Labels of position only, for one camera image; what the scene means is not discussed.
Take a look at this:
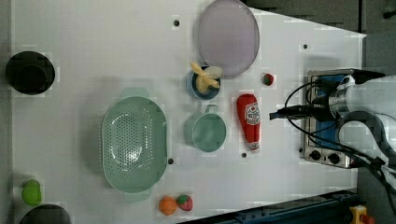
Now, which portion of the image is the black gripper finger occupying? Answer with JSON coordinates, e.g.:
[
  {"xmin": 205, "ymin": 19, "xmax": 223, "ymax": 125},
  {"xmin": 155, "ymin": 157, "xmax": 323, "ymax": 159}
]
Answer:
[{"xmin": 269, "ymin": 108, "xmax": 293, "ymax": 120}]

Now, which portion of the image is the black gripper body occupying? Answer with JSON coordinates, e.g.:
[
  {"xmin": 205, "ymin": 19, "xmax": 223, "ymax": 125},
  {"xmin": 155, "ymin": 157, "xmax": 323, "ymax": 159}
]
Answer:
[{"xmin": 291, "ymin": 95, "xmax": 334, "ymax": 122}]

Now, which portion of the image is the red ketchup bottle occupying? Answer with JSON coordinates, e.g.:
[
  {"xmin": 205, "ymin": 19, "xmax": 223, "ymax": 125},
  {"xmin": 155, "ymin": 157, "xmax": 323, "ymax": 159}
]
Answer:
[{"xmin": 236, "ymin": 93, "xmax": 261, "ymax": 152}]

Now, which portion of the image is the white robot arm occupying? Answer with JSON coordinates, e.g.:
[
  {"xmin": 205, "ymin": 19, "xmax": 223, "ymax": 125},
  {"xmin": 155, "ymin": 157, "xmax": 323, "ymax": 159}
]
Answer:
[{"xmin": 269, "ymin": 76, "xmax": 395, "ymax": 168}]

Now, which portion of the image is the green oval strainer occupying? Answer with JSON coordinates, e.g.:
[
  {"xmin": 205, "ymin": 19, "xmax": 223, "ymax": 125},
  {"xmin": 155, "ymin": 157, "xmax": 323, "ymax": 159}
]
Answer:
[{"xmin": 101, "ymin": 88, "xmax": 167, "ymax": 203}]

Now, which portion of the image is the black toaster oven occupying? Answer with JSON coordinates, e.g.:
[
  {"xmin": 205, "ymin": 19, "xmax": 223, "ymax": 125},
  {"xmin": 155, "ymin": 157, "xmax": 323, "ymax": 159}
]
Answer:
[{"xmin": 299, "ymin": 68, "xmax": 387, "ymax": 170}]

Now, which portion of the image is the small red toy fruit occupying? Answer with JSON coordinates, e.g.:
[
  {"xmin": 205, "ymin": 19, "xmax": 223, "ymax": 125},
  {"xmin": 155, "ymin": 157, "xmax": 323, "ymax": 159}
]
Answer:
[{"xmin": 262, "ymin": 74, "xmax": 275, "ymax": 86}]

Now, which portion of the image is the peeled toy banana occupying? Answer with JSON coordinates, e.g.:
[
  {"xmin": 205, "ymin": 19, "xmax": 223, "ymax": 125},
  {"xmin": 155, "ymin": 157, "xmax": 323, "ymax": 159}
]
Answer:
[{"xmin": 190, "ymin": 62, "xmax": 223, "ymax": 93}]

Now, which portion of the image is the lavender oval plate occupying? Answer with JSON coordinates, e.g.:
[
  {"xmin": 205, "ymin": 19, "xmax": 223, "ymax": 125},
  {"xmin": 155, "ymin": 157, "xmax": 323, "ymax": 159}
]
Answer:
[{"xmin": 197, "ymin": 0, "xmax": 260, "ymax": 77}]

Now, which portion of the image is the blue bowl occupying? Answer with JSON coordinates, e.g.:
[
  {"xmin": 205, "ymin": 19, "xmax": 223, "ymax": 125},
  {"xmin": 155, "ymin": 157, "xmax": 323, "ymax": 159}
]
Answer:
[{"xmin": 186, "ymin": 63, "xmax": 221, "ymax": 100}]

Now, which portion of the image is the red toy strawberry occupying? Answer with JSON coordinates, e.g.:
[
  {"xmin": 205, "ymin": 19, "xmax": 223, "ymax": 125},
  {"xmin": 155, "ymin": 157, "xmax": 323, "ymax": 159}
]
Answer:
[{"xmin": 177, "ymin": 194, "xmax": 193, "ymax": 212}]

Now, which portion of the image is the orange toy fruit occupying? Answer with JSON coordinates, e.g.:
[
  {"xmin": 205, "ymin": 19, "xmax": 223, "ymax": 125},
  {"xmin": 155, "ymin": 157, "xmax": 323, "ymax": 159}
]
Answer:
[{"xmin": 159, "ymin": 195, "xmax": 177, "ymax": 216}]

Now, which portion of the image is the black round stand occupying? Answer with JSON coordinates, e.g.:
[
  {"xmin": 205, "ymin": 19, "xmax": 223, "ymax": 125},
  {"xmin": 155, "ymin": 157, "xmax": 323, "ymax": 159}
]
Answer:
[{"xmin": 6, "ymin": 51, "xmax": 56, "ymax": 95}]

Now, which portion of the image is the black cylindrical cup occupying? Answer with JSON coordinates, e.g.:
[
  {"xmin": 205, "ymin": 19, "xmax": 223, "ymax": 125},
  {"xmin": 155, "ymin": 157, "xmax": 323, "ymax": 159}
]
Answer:
[{"xmin": 20, "ymin": 204, "xmax": 72, "ymax": 224}]

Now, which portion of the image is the green toy pear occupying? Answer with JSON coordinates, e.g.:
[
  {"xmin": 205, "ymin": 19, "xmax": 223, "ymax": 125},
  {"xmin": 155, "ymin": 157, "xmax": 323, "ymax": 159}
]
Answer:
[{"xmin": 21, "ymin": 179, "xmax": 42, "ymax": 206}]

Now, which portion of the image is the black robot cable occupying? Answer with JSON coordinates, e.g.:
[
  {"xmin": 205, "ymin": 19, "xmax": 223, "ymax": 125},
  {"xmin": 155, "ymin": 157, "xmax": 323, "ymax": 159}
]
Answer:
[{"xmin": 283, "ymin": 79, "xmax": 396, "ymax": 206}]

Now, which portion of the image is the green cup with handle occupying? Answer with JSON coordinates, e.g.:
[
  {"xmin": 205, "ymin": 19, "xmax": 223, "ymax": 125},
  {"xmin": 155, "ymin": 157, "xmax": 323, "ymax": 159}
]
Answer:
[{"xmin": 183, "ymin": 105, "xmax": 227, "ymax": 153}]

